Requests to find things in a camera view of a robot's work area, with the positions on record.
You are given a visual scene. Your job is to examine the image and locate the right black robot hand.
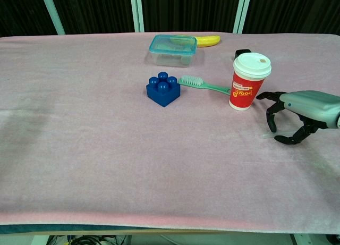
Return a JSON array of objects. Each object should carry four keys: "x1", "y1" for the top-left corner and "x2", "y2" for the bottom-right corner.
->
[{"x1": 256, "y1": 90, "x2": 340, "y2": 146}]

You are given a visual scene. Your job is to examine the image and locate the clear plastic straw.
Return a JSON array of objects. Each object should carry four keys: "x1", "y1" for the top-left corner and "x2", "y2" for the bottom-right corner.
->
[{"x1": 262, "y1": 132, "x2": 293, "y2": 138}]

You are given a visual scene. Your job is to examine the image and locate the red paper cup white lid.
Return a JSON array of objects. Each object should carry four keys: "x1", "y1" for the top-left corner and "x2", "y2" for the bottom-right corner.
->
[{"x1": 228, "y1": 52, "x2": 273, "y2": 112}]

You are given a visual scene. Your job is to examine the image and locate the clear container blue lid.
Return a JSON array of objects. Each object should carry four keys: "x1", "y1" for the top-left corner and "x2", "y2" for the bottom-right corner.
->
[{"x1": 148, "y1": 34, "x2": 198, "y2": 67}]

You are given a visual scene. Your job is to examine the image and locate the black box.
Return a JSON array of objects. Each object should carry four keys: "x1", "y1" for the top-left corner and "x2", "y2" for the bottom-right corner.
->
[{"x1": 234, "y1": 49, "x2": 252, "y2": 62}]

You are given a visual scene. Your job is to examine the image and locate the green brush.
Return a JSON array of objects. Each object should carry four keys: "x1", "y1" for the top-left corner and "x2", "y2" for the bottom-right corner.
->
[{"x1": 177, "y1": 74, "x2": 232, "y2": 96}]

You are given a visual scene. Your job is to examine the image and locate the yellow banana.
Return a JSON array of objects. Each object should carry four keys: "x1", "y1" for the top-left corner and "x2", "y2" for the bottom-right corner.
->
[{"x1": 193, "y1": 35, "x2": 221, "y2": 48}]

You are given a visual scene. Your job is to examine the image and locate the blue building block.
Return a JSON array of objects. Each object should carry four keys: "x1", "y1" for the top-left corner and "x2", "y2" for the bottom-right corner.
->
[{"x1": 146, "y1": 71, "x2": 181, "y2": 107}]

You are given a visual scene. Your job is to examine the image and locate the pink tablecloth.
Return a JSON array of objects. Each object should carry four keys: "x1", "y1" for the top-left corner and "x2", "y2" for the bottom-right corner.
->
[{"x1": 0, "y1": 32, "x2": 340, "y2": 235}]

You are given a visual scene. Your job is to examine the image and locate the black curtain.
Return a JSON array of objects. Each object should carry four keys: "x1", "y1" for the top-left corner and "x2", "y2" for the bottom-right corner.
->
[{"x1": 0, "y1": 0, "x2": 340, "y2": 38}]

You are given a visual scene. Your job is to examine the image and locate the white frame post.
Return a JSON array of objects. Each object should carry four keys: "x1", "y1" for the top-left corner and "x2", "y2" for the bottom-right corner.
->
[
  {"x1": 39, "y1": 0, "x2": 66, "y2": 35},
  {"x1": 129, "y1": 0, "x2": 145, "y2": 33},
  {"x1": 233, "y1": 0, "x2": 253, "y2": 35}
]

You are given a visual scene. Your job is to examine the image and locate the black floor cables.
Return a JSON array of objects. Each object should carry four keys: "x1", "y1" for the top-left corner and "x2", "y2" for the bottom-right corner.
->
[{"x1": 47, "y1": 234, "x2": 131, "y2": 245}]

